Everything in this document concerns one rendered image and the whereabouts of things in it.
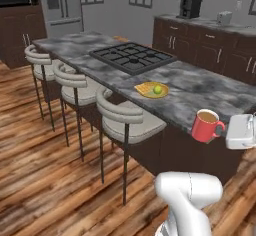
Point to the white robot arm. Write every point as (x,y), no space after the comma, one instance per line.
(188,193)

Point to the grey fridge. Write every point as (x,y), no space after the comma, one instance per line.
(63,10)

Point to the dark wood kitchen island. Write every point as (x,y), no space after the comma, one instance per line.
(186,156)

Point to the white toaster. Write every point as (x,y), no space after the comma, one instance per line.
(224,17)

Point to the dark wood tall cupboard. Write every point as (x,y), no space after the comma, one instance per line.
(18,30)

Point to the brown wooden board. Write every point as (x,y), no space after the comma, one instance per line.
(120,39)

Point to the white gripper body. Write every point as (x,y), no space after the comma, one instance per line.
(237,131)

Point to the dark wood base cupboards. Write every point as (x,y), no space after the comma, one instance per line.
(200,46)

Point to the red mug of coffee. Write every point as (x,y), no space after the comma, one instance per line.
(204,128)

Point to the green lime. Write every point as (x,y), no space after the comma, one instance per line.
(157,89)

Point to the cream bar stool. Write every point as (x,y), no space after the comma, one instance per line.
(71,80)
(37,57)
(123,113)

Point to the white wall socket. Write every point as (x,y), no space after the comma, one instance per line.
(238,5)

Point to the golden waffle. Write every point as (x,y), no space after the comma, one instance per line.
(144,88)

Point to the black gas hob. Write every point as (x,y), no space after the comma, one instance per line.
(133,58)

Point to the black coffee machine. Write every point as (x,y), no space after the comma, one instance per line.
(190,7)

